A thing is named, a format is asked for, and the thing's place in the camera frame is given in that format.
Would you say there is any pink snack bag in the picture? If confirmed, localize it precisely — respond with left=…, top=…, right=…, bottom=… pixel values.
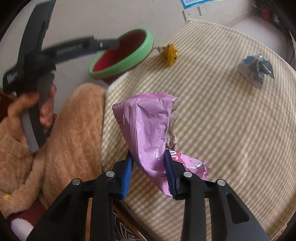
left=112, top=92, right=211, bottom=197

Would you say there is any brownish paper ball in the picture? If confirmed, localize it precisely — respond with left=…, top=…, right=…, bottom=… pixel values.
left=166, top=108, right=179, bottom=151

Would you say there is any green rimmed red trash bin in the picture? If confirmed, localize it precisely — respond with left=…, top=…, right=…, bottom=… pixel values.
left=89, top=29, right=154, bottom=84

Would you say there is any person's left hand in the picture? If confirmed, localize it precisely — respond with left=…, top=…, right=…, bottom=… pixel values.
left=6, top=84, right=57, bottom=145

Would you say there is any orange plush blanket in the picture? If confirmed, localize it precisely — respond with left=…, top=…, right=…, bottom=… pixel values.
left=1, top=83, right=106, bottom=217

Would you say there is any yellow crumpled wrapper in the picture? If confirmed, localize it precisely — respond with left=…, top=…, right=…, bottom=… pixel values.
left=157, top=44, right=179, bottom=67

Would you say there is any silver blue crumpled wrapper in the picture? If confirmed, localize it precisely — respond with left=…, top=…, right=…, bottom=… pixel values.
left=237, top=54, right=275, bottom=89

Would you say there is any dark cluttered shelf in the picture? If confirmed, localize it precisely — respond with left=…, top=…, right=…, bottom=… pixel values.
left=252, top=0, right=288, bottom=32

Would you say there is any white wall socket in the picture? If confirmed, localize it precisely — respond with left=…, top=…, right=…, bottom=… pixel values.
left=182, top=8, right=195, bottom=21

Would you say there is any blue wall poster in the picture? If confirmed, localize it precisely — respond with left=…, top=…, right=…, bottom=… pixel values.
left=181, top=0, right=212, bottom=9

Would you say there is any white wall switch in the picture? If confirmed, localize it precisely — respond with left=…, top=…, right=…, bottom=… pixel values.
left=198, top=2, right=211, bottom=16

